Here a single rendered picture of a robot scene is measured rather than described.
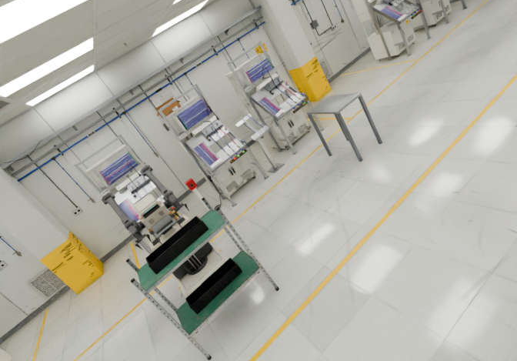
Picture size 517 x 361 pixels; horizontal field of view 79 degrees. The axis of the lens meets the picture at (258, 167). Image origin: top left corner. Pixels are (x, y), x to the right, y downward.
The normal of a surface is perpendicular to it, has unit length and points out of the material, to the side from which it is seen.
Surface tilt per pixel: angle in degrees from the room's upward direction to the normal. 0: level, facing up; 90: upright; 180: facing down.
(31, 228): 90
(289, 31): 90
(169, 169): 90
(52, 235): 90
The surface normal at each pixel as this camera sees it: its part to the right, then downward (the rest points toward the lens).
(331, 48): 0.46, 0.11
